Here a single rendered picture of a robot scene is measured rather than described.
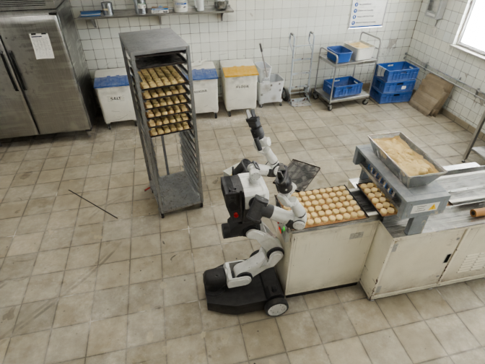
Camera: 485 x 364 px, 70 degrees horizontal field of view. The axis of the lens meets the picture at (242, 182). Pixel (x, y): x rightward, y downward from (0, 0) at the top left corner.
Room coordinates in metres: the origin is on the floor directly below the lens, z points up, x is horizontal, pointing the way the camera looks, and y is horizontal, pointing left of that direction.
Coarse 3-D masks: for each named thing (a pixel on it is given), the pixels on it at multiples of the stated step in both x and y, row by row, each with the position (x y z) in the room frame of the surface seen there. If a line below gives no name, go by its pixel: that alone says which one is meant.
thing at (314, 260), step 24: (312, 240) 1.78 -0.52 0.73; (336, 240) 1.82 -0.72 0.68; (360, 240) 1.87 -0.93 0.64; (288, 264) 1.75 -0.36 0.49; (312, 264) 1.79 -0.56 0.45; (336, 264) 1.83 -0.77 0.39; (360, 264) 1.88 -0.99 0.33; (288, 288) 1.75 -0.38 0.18; (312, 288) 1.80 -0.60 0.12; (336, 288) 1.88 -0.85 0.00
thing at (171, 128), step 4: (172, 124) 3.00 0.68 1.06; (176, 124) 2.99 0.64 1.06; (180, 124) 2.99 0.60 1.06; (184, 124) 2.99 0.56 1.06; (188, 124) 3.03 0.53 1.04; (152, 128) 2.92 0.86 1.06; (156, 128) 2.95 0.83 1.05; (160, 128) 2.92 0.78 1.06; (164, 128) 2.92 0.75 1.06; (168, 128) 2.93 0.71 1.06; (172, 128) 2.92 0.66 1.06; (176, 128) 2.96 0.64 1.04; (180, 128) 2.92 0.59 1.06; (184, 128) 2.94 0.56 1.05; (188, 128) 2.95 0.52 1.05; (152, 132) 2.84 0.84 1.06; (156, 132) 2.84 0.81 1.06; (160, 132) 2.84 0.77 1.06; (164, 132) 2.87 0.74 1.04; (168, 132) 2.86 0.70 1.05
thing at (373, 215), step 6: (462, 198) 2.07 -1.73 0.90; (468, 198) 2.07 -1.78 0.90; (474, 198) 2.07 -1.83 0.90; (480, 198) 2.08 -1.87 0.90; (456, 204) 2.04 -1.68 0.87; (372, 216) 1.89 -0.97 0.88; (378, 216) 1.90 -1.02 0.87; (342, 222) 1.84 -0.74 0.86; (348, 222) 1.85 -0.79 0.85; (354, 222) 1.86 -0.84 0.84; (288, 228) 1.75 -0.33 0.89; (312, 228) 1.79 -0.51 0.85
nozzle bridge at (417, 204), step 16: (368, 144) 2.42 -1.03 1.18; (368, 160) 2.20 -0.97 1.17; (368, 176) 2.40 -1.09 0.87; (384, 176) 1.98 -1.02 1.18; (384, 192) 1.98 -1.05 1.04; (400, 192) 1.80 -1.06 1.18; (416, 192) 1.80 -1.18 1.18; (432, 192) 1.80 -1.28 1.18; (400, 208) 1.74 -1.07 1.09; (416, 208) 1.72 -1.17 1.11; (432, 208) 1.75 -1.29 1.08; (416, 224) 1.73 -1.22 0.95
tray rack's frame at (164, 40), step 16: (128, 32) 3.33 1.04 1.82; (144, 32) 3.33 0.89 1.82; (160, 32) 3.33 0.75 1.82; (128, 48) 2.84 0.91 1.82; (144, 48) 2.84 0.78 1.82; (160, 48) 2.84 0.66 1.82; (176, 48) 2.89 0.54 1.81; (128, 80) 3.30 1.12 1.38; (160, 176) 3.38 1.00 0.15; (176, 176) 3.38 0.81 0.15; (176, 192) 3.07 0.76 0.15; (192, 192) 3.07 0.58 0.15; (176, 208) 2.81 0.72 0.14
